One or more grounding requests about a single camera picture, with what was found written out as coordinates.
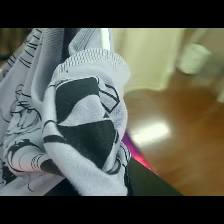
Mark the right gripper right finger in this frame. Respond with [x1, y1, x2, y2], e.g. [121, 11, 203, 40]
[126, 157, 183, 197]

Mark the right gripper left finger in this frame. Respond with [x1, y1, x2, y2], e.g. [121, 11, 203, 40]
[44, 178, 81, 197]

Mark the white black-printed shirt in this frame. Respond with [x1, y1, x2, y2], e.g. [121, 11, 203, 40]
[0, 28, 134, 197]

